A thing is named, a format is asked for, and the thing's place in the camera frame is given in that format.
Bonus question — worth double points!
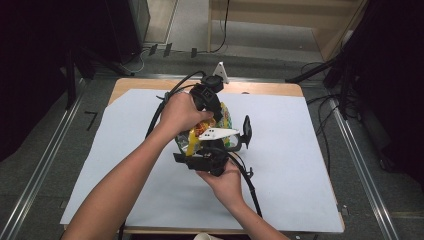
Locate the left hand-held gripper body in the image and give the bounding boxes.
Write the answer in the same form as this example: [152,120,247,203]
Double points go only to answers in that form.
[189,61,230,111]

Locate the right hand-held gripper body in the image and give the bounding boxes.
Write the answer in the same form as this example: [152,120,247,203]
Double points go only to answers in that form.
[194,128,241,177]

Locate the yellow green spout pouch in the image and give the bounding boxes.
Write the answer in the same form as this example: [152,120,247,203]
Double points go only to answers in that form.
[174,101,235,157]

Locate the clear jar with black lid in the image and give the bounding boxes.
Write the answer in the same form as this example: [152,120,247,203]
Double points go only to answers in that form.
[226,114,253,153]

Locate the person's right hand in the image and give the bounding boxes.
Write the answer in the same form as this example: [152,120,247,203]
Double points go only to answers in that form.
[196,159,246,207]

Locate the person's left hand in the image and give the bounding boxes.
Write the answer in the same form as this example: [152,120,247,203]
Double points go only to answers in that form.
[159,91,215,138]

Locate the white paper sheet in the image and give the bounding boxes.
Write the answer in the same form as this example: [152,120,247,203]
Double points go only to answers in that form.
[59,88,345,234]

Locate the black stand leg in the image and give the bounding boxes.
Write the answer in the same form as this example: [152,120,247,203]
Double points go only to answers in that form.
[285,58,338,84]

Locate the black cabinet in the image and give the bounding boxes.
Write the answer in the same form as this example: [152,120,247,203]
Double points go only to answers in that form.
[103,0,151,66]

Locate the dark curtain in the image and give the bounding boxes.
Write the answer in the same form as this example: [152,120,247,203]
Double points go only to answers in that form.
[0,0,113,163]
[333,0,424,186]

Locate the right hand-held gripper cable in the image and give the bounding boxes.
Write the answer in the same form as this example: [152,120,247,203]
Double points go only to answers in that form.
[226,151,264,218]

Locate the hand-held gripper cable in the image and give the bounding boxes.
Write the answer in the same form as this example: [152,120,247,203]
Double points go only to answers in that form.
[144,70,208,140]
[226,151,264,218]

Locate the left hand-held gripper cable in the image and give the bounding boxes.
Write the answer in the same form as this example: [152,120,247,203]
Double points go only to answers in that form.
[144,70,208,140]

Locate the long metal floor rail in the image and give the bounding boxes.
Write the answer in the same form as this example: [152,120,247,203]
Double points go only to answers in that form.
[328,98,400,240]
[133,73,288,83]
[0,78,88,240]

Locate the white floor cable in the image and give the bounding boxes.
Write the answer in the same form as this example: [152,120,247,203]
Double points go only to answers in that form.
[118,48,148,76]

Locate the hanging black cable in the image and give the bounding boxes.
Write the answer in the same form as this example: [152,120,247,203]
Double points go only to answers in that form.
[196,0,232,54]

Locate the light wooden frame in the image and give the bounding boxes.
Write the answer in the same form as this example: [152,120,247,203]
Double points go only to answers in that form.
[207,0,368,63]

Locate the black floor cables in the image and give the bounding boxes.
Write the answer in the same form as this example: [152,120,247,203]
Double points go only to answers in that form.
[300,61,363,175]

